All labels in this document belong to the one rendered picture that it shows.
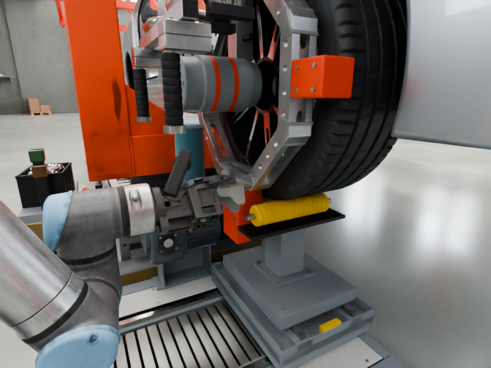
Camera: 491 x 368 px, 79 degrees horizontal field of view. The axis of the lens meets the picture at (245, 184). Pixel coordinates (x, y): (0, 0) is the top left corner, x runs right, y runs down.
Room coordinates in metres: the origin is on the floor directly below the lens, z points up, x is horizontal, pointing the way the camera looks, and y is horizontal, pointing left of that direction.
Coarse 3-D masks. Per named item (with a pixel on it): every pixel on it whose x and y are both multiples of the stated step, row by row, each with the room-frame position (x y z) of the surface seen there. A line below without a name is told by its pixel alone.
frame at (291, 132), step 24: (264, 0) 0.70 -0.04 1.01; (288, 0) 0.65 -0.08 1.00; (288, 24) 0.62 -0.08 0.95; (312, 24) 0.63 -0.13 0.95; (216, 48) 1.05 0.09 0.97; (288, 48) 0.62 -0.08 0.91; (312, 48) 0.63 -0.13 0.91; (288, 72) 0.62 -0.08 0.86; (288, 96) 0.61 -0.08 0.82; (216, 120) 1.06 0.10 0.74; (288, 120) 0.61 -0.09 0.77; (216, 144) 0.98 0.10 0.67; (288, 144) 0.63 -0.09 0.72; (216, 168) 0.94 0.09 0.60; (240, 168) 0.89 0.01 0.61; (264, 168) 0.69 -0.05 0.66
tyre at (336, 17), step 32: (320, 0) 0.67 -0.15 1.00; (352, 0) 0.64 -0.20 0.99; (384, 0) 0.71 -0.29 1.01; (320, 32) 0.67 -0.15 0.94; (352, 32) 0.62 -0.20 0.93; (384, 32) 0.66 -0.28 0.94; (384, 64) 0.65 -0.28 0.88; (352, 96) 0.61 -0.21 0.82; (384, 96) 0.65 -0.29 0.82; (224, 128) 1.09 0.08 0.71; (320, 128) 0.65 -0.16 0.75; (352, 128) 0.63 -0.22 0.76; (384, 128) 0.68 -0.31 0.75; (320, 160) 0.65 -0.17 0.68; (352, 160) 0.69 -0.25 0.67; (288, 192) 0.74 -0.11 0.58; (320, 192) 0.81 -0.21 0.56
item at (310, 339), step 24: (216, 264) 1.08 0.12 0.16; (240, 288) 0.94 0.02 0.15; (240, 312) 0.85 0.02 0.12; (336, 312) 0.81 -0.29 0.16; (360, 312) 0.82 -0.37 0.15; (264, 336) 0.71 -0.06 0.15; (288, 336) 0.70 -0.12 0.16; (312, 336) 0.72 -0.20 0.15; (336, 336) 0.73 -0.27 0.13; (288, 360) 0.65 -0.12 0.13
